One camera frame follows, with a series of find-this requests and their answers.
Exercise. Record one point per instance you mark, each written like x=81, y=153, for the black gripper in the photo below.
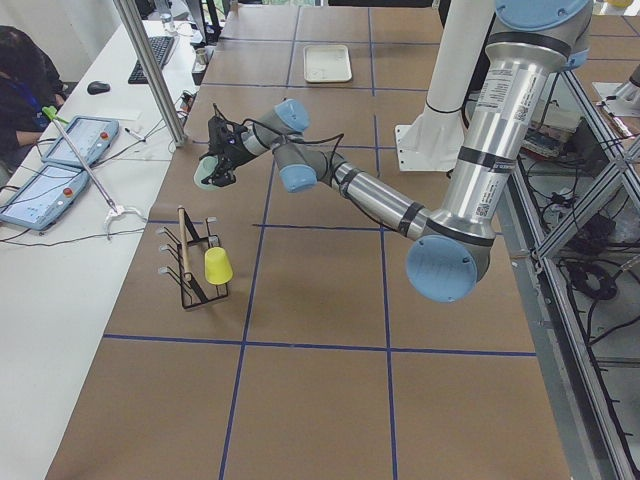
x=233, y=154

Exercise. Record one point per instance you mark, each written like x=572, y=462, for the pale green cup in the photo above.
x=206, y=167

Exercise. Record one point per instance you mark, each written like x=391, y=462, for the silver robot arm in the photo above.
x=450, y=253

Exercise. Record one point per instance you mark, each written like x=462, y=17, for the yellow cup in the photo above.
x=217, y=268

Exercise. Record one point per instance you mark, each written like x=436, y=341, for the metal cup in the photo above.
x=201, y=58

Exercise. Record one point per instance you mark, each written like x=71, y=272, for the pale yellow bear tray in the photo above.
x=326, y=64

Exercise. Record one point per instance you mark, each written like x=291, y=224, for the black marker pen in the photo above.
x=138, y=137

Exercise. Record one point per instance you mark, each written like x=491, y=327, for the far teach pendant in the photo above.
x=91, y=135

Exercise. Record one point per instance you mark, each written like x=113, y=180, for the teach pendant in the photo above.
x=45, y=197
x=91, y=135

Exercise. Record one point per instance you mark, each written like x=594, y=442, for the black computer mouse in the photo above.
x=97, y=87

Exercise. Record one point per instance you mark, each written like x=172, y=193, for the near teach pendant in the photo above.
x=45, y=197

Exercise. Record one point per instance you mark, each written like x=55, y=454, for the litter grabber tool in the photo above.
x=115, y=210

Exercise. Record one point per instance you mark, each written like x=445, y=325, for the seated person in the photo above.
x=29, y=82

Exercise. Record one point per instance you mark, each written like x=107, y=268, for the stack of books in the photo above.
x=551, y=128

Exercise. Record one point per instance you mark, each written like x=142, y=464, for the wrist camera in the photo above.
x=221, y=132

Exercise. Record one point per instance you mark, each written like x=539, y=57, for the wooden rack handle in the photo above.
x=185, y=227

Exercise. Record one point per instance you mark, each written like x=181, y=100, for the black wire cup rack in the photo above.
x=198, y=292

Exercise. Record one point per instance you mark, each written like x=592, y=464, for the aluminium frame post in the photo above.
x=133, y=24

